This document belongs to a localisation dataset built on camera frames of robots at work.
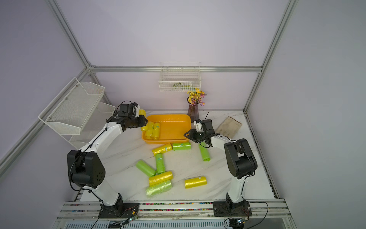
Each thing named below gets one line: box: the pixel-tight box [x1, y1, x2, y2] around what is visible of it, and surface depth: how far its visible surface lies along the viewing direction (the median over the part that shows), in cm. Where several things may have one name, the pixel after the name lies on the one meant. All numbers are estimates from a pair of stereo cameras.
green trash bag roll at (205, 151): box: [198, 141, 211, 162], surface depth 92 cm
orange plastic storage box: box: [142, 114, 192, 145], surface depth 110 cm
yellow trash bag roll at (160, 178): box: [148, 171, 173, 187], surface depth 83 cm
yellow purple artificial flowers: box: [186, 87, 207, 107], surface depth 97 cm
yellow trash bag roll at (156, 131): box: [152, 122, 161, 140], surface depth 106 cm
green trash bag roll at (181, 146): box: [172, 142, 192, 151], surface depth 96 cm
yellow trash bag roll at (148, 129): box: [141, 121, 155, 140], surface depth 103 cm
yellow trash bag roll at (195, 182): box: [184, 176, 208, 189], surface depth 81 cm
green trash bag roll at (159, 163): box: [155, 153, 166, 175], surface depth 89 cm
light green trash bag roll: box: [145, 179, 173, 199], surface depth 78 cm
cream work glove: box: [215, 116, 243, 139], surface depth 113 cm
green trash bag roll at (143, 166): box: [135, 159, 157, 178], surface depth 88 cm
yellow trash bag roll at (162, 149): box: [151, 143, 173, 157], surface depth 95 cm
